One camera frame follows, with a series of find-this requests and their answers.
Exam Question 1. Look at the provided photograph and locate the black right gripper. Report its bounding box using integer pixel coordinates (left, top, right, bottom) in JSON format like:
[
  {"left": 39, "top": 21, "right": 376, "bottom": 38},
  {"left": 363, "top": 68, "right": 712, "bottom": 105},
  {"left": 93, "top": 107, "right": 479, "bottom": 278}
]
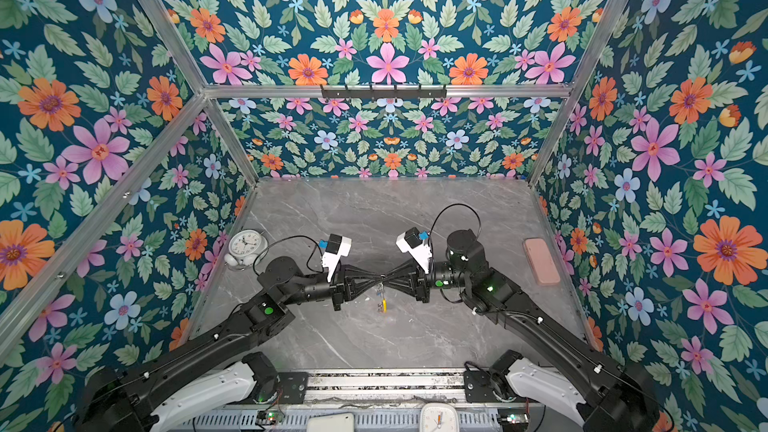
[{"left": 383, "top": 258, "right": 473, "bottom": 306}]

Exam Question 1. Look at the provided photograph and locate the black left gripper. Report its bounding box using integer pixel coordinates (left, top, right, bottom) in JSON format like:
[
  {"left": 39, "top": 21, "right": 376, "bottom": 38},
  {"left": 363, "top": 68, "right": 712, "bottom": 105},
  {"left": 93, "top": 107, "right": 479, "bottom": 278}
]
[{"left": 281, "top": 260, "right": 382, "bottom": 313}]

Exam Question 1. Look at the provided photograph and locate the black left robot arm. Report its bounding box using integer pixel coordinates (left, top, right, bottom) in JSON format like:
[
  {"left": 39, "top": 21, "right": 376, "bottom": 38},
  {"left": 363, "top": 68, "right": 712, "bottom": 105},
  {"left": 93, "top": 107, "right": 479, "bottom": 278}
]
[{"left": 73, "top": 256, "right": 382, "bottom": 431}]

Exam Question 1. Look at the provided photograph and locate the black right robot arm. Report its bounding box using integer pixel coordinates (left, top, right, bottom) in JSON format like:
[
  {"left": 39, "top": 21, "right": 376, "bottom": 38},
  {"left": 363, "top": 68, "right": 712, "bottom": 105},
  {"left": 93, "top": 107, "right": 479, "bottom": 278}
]
[{"left": 385, "top": 228, "right": 662, "bottom": 431}]

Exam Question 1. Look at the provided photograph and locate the white alarm clock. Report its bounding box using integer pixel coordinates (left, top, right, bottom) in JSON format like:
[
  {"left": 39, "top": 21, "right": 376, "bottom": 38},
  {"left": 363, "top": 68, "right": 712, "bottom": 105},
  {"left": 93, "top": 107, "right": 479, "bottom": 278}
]
[{"left": 224, "top": 229, "right": 268, "bottom": 269}]

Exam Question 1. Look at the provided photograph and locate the pink rectangular case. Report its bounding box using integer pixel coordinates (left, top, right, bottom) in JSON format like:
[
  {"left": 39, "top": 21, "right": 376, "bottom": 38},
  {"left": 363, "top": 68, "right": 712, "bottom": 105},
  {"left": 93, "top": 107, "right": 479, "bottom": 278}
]
[{"left": 523, "top": 237, "right": 561, "bottom": 286}]

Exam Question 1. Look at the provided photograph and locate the white square clock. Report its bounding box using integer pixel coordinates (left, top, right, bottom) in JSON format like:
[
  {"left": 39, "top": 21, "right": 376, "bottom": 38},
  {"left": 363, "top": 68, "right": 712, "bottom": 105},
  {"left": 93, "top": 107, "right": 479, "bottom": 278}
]
[{"left": 418, "top": 403, "right": 460, "bottom": 432}]

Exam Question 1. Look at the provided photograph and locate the white device at front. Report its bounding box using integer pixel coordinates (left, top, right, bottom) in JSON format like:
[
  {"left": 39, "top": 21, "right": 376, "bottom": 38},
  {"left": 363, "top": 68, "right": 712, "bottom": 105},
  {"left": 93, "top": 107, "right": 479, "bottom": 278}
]
[{"left": 306, "top": 413, "right": 355, "bottom": 432}]

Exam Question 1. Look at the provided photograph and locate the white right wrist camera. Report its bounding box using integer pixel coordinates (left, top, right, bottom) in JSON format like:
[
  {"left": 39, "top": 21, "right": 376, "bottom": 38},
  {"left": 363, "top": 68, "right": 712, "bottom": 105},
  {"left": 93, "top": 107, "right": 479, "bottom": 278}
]
[{"left": 395, "top": 227, "right": 433, "bottom": 274}]

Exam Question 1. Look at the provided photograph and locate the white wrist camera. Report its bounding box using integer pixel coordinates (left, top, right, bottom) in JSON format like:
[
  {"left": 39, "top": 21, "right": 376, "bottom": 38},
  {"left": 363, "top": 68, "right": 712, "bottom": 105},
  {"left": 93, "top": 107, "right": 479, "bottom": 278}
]
[
  {"left": 395, "top": 227, "right": 433, "bottom": 274},
  {"left": 321, "top": 234, "right": 352, "bottom": 283}
]

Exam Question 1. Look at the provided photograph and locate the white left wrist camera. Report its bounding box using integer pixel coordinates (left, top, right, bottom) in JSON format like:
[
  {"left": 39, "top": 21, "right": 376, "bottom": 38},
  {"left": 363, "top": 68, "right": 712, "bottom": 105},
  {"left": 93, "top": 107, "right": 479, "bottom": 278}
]
[{"left": 321, "top": 234, "right": 352, "bottom": 283}]

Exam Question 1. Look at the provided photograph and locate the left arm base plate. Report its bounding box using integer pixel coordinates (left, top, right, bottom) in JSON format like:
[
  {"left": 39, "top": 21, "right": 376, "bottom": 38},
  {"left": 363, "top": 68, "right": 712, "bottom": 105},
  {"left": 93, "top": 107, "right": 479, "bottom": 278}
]
[{"left": 224, "top": 371, "right": 310, "bottom": 406}]

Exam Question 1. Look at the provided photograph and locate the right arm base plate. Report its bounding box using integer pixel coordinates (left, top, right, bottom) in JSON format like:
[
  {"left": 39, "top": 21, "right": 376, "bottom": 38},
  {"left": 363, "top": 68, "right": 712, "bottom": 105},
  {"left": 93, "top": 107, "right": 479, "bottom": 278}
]
[{"left": 463, "top": 369, "right": 535, "bottom": 404}]

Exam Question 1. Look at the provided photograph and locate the black hook rail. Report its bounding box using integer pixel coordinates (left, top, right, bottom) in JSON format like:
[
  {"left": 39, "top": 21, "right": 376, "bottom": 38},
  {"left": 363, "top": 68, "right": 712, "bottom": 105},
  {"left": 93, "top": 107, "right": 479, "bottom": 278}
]
[{"left": 320, "top": 85, "right": 448, "bottom": 100}]

